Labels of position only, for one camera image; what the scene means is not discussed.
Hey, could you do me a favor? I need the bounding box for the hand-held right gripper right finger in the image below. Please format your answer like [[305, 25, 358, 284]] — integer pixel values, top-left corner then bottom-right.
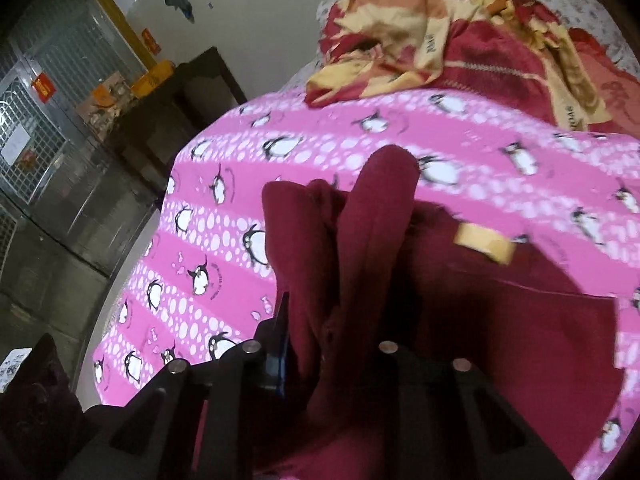
[[375, 341, 573, 480]]

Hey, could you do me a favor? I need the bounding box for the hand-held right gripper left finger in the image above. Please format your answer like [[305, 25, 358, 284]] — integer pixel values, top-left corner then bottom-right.
[[57, 291, 292, 480]]

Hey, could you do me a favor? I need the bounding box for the maroon small garment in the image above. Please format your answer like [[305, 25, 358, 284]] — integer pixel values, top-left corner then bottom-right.
[[260, 144, 626, 480]]

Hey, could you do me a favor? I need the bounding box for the pink penguin print bedsheet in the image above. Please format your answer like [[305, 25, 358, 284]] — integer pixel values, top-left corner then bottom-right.
[[92, 85, 640, 480]]

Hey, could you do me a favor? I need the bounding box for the dark cloth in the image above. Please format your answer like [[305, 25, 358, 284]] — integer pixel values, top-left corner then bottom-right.
[[0, 332, 87, 480]]

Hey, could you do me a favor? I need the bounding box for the dark wooden cabinet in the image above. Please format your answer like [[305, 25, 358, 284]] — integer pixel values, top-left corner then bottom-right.
[[107, 46, 249, 188]]

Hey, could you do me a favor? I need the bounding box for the yellow box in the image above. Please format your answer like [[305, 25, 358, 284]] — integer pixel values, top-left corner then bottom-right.
[[131, 59, 175, 98]]

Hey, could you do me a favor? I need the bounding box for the printed cardboard box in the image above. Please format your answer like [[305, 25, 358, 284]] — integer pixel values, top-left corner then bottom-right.
[[74, 71, 138, 133]]

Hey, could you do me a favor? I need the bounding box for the metal grille door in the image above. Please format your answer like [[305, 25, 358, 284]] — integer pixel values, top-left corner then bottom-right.
[[0, 0, 168, 281]]

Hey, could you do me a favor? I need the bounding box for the red and yellow blanket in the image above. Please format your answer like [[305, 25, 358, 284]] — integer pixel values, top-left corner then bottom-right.
[[304, 0, 640, 133]]

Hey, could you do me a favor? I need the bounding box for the white door paper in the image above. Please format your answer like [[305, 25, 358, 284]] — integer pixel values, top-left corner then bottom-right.
[[0, 125, 32, 167]]

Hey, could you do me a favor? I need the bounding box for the red door sticker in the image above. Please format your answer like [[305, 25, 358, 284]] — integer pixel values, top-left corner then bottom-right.
[[30, 73, 56, 104]]

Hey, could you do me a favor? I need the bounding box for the red wall sticker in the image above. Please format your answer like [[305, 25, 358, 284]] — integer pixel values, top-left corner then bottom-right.
[[141, 28, 163, 57]]

